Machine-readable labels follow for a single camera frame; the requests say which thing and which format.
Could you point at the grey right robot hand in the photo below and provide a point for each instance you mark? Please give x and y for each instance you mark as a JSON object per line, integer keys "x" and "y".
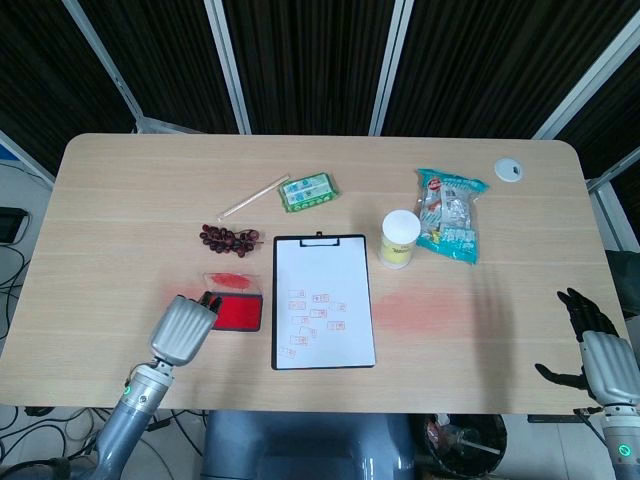
{"x": 612, "y": 365}

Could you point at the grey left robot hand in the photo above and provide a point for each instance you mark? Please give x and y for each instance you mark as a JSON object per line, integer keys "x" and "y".
{"x": 180, "y": 330}

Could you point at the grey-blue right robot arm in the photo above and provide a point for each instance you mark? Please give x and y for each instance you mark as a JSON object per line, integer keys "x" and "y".
{"x": 622, "y": 445}

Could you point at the red ink pad case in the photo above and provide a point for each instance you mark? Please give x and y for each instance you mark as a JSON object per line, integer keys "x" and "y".
{"x": 240, "y": 312}

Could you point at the black clipboard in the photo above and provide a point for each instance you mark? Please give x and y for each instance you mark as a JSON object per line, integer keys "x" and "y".
{"x": 273, "y": 300}

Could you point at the dark red grape bunch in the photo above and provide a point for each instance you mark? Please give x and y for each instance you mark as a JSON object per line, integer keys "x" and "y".
{"x": 225, "y": 239}

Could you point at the thin wooden stick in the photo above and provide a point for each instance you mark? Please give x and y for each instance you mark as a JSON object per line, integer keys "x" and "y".
{"x": 255, "y": 196}

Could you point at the white stamped paper sheet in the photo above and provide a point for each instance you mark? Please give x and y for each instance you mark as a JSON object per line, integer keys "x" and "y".
{"x": 325, "y": 265}

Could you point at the blue-grey robot torso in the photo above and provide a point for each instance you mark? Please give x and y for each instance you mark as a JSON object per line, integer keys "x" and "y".
{"x": 300, "y": 445}

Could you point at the black trash bin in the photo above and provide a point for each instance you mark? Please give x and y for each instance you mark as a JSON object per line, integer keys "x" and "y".
{"x": 465, "y": 450}

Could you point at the green tissue pack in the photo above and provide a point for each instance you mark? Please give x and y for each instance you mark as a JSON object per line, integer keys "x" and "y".
{"x": 307, "y": 191}

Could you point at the black flat device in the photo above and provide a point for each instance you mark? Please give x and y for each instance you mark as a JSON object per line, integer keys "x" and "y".
{"x": 11, "y": 225}

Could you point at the teal snack bag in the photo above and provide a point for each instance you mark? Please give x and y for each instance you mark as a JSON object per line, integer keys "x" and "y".
{"x": 450, "y": 215}

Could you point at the white round table cap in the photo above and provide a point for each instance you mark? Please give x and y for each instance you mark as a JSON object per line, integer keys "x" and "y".
{"x": 506, "y": 167}

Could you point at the clear tennis ball tube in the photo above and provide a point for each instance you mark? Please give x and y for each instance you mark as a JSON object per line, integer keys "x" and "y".
{"x": 400, "y": 230}

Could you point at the white partition post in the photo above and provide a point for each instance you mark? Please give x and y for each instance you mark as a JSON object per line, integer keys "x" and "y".
{"x": 107, "y": 70}
{"x": 229, "y": 70}
{"x": 391, "y": 65}
{"x": 585, "y": 85}

